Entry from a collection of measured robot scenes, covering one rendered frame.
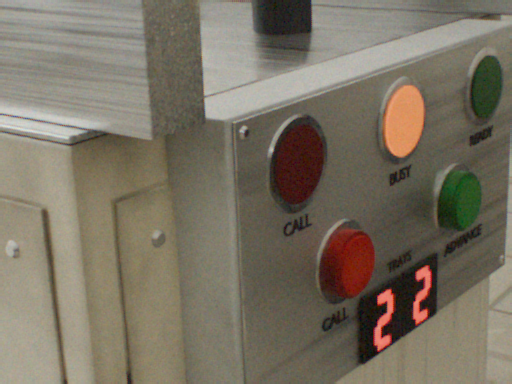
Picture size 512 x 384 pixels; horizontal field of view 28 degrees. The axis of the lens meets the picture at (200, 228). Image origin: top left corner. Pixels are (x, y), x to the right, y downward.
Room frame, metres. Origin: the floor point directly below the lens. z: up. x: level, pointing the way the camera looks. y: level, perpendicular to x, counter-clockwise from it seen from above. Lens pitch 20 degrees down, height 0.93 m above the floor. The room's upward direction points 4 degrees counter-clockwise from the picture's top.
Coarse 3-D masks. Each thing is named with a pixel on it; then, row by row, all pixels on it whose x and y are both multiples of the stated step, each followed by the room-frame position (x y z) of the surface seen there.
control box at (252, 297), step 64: (320, 64) 0.45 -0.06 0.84; (384, 64) 0.44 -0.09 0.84; (448, 64) 0.48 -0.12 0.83; (192, 128) 0.37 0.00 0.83; (256, 128) 0.37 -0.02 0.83; (320, 128) 0.40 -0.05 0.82; (384, 128) 0.43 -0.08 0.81; (448, 128) 0.48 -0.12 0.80; (192, 192) 0.37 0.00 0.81; (256, 192) 0.37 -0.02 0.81; (320, 192) 0.40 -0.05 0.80; (384, 192) 0.44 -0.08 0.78; (192, 256) 0.37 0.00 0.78; (256, 256) 0.37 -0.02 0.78; (320, 256) 0.40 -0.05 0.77; (384, 256) 0.44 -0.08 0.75; (448, 256) 0.48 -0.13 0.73; (192, 320) 0.37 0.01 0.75; (256, 320) 0.37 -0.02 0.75; (320, 320) 0.40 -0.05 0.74
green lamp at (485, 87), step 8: (488, 56) 0.50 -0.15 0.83; (480, 64) 0.50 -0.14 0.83; (488, 64) 0.50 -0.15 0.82; (496, 64) 0.51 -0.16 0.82; (480, 72) 0.50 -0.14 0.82; (488, 72) 0.50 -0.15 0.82; (496, 72) 0.51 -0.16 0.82; (480, 80) 0.50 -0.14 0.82; (488, 80) 0.50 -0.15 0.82; (496, 80) 0.51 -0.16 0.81; (480, 88) 0.50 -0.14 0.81; (488, 88) 0.50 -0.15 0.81; (496, 88) 0.51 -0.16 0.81; (472, 96) 0.49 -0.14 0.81; (480, 96) 0.50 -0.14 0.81; (488, 96) 0.50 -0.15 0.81; (496, 96) 0.51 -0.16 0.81; (480, 104) 0.50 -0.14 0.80; (488, 104) 0.50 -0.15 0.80; (496, 104) 0.51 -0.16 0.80; (480, 112) 0.50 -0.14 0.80; (488, 112) 0.50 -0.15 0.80
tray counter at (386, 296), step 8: (384, 296) 0.43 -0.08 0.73; (392, 296) 0.44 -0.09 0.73; (392, 304) 0.44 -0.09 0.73; (376, 312) 0.43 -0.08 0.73; (376, 320) 0.43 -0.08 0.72; (384, 320) 0.43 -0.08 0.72; (392, 320) 0.44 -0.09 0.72; (376, 328) 0.43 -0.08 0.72; (392, 328) 0.44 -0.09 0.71; (376, 336) 0.43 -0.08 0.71; (376, 344) 0.43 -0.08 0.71; (384, 344) 0.43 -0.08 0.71
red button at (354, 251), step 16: (336, 240) 0.40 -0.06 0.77; (352, 240) 0.40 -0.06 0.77; (368, 240) 0.41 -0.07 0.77; (336, 256) 0.39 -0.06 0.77; (352, 256) 0.40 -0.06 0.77; (368, 256) 0.41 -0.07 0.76; (336, 272) 0.39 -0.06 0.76; (352, 272) 0.40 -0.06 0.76; (368, 272) 0.41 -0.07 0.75; (336, 288) 0.39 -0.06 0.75; (352, 288) 0.40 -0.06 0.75
